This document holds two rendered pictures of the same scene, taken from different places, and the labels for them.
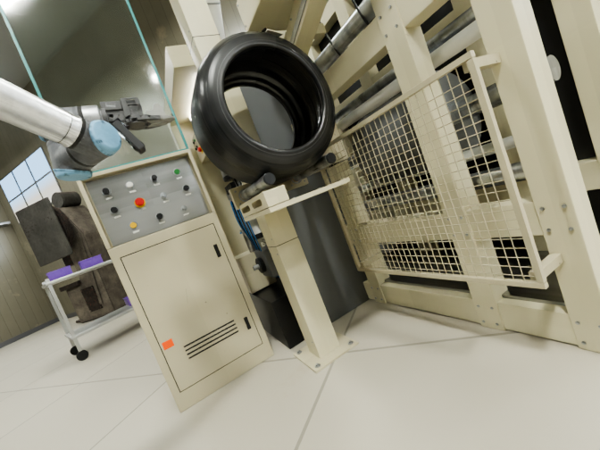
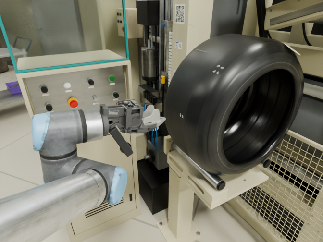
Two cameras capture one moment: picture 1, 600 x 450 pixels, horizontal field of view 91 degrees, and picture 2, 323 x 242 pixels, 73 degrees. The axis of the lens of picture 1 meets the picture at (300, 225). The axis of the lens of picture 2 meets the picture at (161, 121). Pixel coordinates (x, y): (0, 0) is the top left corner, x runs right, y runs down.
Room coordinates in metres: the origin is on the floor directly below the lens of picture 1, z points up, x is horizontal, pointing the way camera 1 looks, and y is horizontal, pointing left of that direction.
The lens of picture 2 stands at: (0.44, 0.33, 1.55)
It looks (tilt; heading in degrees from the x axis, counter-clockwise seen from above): 28 degrees down; 356
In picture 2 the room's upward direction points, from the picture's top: straight up
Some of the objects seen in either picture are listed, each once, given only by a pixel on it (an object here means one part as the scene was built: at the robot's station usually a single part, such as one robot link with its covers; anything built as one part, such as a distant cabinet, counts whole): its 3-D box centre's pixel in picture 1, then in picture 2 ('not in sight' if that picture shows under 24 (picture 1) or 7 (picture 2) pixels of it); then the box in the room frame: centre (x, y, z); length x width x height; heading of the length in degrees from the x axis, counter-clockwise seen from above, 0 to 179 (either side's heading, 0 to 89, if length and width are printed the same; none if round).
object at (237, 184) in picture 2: (293, 200); (215, 168); (1.28, -0.01, 0.80); 0.37 x 0.36 x 0.02; 115
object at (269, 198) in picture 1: (261, 203); (193, 172); (1.22, 0.12, 0.83); 0.36 x 0.09 x 0.06; 25
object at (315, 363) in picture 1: (324, 347); (179, 228); (1.51, 0.12, 0.01); 0.27 x 0.27 x 0.02; 25
